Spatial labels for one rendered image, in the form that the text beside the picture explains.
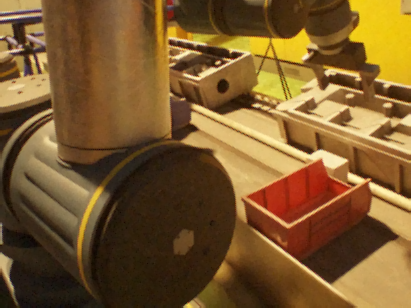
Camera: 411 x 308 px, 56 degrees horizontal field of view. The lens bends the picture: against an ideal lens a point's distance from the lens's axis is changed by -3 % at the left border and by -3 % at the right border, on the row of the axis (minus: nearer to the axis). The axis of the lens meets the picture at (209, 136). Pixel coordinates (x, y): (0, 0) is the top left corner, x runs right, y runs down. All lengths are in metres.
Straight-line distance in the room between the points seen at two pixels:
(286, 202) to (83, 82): 0.93
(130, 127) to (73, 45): 0.10
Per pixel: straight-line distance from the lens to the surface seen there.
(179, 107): 1.96
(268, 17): 0.70
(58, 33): 0.42
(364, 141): 1.34
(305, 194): 1.29
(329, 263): 1.13
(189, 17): 0.84
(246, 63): 2.23
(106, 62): 0.40
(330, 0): 0.86
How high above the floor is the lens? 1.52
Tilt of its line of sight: 24 degrees down
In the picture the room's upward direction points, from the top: 8 degrees counter-clockwise
